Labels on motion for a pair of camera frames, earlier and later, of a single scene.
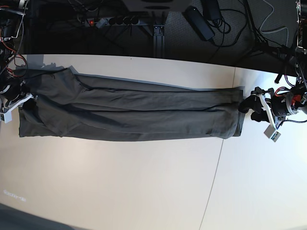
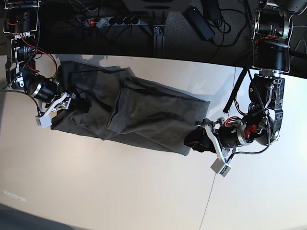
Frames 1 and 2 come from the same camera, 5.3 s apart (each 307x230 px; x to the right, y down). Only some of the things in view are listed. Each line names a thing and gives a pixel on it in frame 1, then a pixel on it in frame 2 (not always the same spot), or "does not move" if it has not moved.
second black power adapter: x=211 y=9 does not move
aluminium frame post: x=159 y=41 does not move
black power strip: x=100 y=22 does not move
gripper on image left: x=13 y=95 to x=50 y=98
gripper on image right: x=277 y=106 to x=225 y=134
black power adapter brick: x=199 y=23 does not move
